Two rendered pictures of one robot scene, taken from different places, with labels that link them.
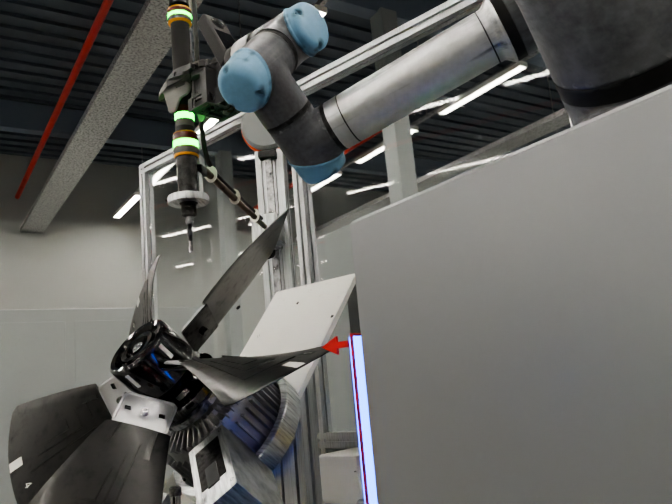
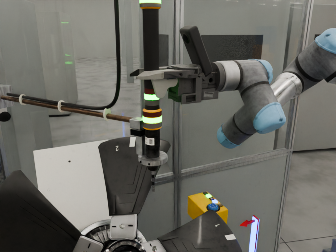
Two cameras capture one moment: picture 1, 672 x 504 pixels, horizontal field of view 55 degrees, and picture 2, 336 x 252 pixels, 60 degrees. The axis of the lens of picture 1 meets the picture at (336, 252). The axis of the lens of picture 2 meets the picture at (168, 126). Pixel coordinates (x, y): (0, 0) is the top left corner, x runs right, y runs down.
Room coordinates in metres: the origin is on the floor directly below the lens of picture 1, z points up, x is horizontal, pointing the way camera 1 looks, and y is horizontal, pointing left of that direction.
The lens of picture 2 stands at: (0.79, 0.82, 1.75)
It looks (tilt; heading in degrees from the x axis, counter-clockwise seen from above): 18 degrees down; 293
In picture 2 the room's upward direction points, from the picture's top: straight up
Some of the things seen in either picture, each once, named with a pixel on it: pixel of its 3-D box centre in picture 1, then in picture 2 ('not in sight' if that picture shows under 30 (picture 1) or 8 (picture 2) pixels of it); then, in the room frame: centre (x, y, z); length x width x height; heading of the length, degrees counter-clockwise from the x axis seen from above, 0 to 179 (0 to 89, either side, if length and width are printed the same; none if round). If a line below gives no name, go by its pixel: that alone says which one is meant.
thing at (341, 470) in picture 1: (355, 473); not in sight; (1.63, 0.00, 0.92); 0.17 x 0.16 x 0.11; 139
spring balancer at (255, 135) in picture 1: (268, 127); not in sight; (1.79, 0.16, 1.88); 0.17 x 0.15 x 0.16; 49
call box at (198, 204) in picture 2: not in sight; (206, 213); (1.05, -0.22, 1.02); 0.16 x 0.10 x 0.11; 139
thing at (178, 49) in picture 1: (182, 78); (151, 61); (1.07, 0.24, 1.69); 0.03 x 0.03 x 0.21
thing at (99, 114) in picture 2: (235, 199); (60, 107); (1.38, 0.21, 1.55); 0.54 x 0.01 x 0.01; 173
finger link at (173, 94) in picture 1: (172, 97); (159, 85); (1.05, 0.26, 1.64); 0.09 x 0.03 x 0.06; 59
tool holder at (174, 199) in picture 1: (189, 178); (149, 140); (1.08, 0.24, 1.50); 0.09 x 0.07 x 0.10; 173
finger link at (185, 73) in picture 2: (188, 76); (178, 73); (1.02, 0.22, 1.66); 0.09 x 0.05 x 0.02; 59
